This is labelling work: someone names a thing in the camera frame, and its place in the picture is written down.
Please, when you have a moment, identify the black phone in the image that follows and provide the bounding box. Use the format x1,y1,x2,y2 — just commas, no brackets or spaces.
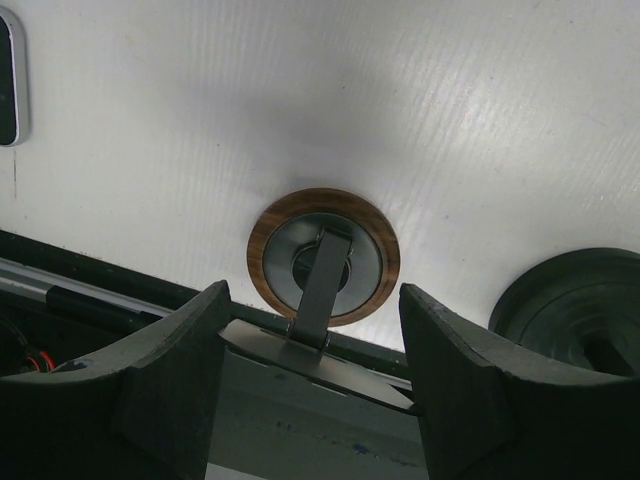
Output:
1,6,31,148

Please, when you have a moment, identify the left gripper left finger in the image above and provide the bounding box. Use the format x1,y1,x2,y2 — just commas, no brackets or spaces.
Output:
1,281,231,479

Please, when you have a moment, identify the black round phone stand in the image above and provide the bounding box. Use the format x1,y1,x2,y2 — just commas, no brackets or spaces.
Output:
489,248,639,377

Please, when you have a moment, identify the wooden base phone stand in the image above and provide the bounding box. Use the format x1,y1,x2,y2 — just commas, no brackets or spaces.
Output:
220,188,413,414

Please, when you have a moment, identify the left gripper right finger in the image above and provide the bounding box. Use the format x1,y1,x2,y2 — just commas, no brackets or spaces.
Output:
399,284,639,479

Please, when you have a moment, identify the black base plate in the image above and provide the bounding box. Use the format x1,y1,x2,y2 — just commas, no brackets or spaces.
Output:
1,231,409,380

